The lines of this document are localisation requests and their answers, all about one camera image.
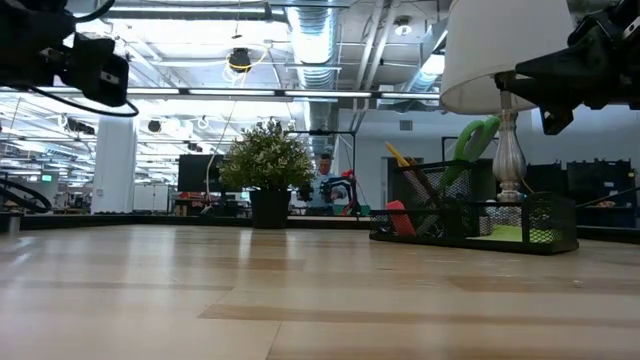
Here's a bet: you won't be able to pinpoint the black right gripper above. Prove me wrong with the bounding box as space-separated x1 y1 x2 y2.
494 0 640 111

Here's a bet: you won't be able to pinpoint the green handled scissors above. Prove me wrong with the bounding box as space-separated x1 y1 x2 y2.
439 115 502 194

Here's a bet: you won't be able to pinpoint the black mesh desk organizer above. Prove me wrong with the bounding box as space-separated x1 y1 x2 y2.
368 158 580 257

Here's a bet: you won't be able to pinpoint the brown mechanical pencil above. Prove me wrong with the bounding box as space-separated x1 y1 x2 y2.
403 156 444 207

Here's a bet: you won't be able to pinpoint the pink eraser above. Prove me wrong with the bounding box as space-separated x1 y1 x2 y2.
384 199 417 238

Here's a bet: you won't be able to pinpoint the white shade table lamp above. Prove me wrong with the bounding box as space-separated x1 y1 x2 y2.
439 0 576 236

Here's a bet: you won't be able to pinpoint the black storage bins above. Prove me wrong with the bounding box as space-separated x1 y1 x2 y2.
522 157 639 221

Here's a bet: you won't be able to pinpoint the white column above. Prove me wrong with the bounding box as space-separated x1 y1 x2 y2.
90 112 138 215

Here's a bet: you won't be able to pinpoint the black background monitor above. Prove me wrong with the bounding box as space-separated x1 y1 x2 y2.
177 153 224 194

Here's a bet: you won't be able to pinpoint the red black background robot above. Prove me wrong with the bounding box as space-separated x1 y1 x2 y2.
319 168 362 217

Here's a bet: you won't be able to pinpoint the person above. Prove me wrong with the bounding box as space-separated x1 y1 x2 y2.
304 152 351 217

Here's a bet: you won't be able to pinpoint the small potted green plant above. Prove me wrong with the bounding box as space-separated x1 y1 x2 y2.
218 118 315 230

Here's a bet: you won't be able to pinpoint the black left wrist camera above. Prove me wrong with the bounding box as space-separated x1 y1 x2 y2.
73 32 131 108

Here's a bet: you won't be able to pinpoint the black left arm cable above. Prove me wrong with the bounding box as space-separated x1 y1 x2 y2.
28 0 140 119

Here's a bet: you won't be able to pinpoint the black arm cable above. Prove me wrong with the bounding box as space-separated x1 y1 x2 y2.
28 0 140 119
573 185 640 209

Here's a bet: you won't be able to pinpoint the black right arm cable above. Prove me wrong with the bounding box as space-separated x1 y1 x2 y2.
573 185 640 209

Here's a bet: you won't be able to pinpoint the black curved cable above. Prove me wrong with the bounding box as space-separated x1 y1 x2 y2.
0 177 54 214

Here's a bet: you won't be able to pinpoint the black metal stand frame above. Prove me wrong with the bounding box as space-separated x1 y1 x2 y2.
291 128 358 217
441 134 464 164

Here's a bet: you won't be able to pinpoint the black aluminium table frame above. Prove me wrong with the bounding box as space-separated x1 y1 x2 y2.
0 212 374 232

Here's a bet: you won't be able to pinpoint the black ceiling camera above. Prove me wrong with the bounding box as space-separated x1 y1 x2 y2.
228 47 253 74

